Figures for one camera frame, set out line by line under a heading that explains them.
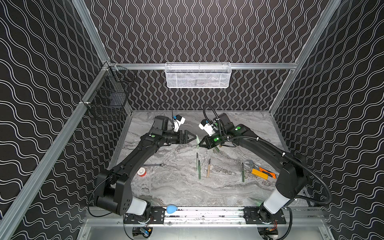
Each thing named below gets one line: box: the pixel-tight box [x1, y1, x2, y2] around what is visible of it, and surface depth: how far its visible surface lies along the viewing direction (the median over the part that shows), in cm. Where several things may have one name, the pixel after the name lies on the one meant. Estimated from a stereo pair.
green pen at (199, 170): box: [198, 160, 201, 180], surface depth 91 cm
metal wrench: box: [143, 163, 165, 167], surface depth 94 cm
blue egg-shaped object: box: [166, 204, 178, 214], surface depth 77 cm
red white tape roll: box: [137, 167, 147, 177], surface depth 89 cm
